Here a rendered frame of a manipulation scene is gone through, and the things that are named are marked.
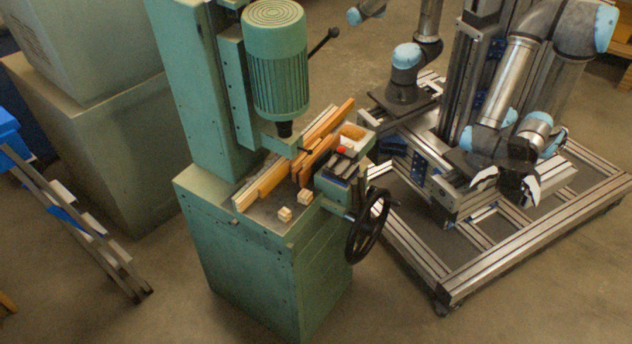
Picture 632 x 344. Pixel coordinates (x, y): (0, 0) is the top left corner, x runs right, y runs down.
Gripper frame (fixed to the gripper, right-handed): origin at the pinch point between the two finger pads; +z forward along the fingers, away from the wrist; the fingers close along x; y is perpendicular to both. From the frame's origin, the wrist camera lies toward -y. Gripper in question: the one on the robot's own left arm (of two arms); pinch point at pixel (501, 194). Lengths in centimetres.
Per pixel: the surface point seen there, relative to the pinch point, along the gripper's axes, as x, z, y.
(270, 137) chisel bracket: 75, -3, 7
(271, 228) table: 64, 18, 25
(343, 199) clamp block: 49, -4, 26
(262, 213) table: 70, 15, 24
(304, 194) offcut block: 60, 3, 22
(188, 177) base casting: 112, 9, 29
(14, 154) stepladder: 140, 45, -2
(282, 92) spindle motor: 63, 0, -15
